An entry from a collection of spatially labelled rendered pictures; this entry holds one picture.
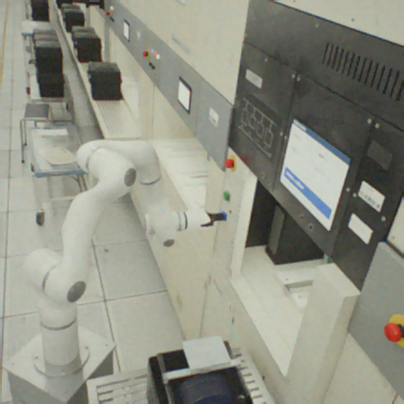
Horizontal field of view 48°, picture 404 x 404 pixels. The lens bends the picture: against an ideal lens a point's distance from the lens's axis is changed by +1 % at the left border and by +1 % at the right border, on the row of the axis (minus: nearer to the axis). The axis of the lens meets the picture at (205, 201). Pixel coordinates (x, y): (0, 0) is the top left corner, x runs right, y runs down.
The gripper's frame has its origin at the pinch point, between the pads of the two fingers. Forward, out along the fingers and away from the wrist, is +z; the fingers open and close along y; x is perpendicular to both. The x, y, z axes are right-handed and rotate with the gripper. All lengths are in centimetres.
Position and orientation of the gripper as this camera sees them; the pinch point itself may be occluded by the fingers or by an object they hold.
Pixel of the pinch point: (218, 216)
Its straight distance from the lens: 189.0
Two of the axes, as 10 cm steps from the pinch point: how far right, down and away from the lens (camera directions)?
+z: 9.4, -0.8, 3.3
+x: 1.0, -8.6, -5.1
